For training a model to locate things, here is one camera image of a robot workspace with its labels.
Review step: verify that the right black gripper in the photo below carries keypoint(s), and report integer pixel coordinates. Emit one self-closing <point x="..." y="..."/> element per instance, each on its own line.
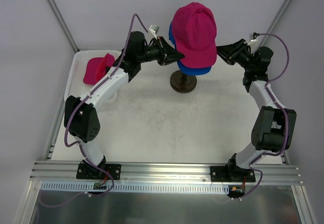
<point x="235" y="52"/>

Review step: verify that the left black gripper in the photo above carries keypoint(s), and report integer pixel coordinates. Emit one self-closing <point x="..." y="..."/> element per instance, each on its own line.
<point x="162" y="50"/>

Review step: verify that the blue cap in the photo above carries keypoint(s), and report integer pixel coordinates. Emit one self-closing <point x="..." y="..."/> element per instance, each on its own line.
<point x="187" y="70"/>

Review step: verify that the pink cap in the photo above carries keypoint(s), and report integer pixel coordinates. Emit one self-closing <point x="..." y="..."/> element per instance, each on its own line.
<point x="97" y="68"/>
<point x="194" y="32"/>

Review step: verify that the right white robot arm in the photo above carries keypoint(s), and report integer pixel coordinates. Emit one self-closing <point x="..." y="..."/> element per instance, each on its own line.
<point x="272" y="132"/>

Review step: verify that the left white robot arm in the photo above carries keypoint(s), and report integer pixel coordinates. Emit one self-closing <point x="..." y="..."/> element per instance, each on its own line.
<point x="81" y="113"/>

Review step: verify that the white plastic basket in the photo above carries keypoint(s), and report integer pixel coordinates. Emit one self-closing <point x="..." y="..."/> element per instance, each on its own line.
<point x="75" y="85"/>

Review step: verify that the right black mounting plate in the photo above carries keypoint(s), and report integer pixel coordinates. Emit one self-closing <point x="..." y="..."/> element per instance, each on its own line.
<point x="227" y="174"/>

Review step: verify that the black mounting plate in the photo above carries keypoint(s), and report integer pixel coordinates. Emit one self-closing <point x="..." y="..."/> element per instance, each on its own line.
<point x="227" y="174"/>
<point x="86" y="171"/>

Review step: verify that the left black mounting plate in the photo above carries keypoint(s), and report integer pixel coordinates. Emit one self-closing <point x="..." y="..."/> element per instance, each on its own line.
<point x="86" y="171"/>

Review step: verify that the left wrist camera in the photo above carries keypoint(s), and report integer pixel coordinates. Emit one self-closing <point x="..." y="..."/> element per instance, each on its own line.
<point x="153" y="30"/>

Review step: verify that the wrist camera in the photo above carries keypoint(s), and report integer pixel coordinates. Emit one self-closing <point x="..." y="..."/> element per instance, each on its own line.
<point x="253" y="38"/>
<point x="153" y="30"/>

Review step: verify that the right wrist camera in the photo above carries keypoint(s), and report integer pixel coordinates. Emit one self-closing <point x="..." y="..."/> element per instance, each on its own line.
<point x="253" y="38"/>

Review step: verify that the aluminium rail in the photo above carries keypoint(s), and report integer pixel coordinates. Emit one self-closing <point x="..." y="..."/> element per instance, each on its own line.
<point x="167" y="173"/>

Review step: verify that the white slotted cable duct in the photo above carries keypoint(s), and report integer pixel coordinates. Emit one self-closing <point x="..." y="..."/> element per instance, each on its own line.
<point x="122" y="187"/>

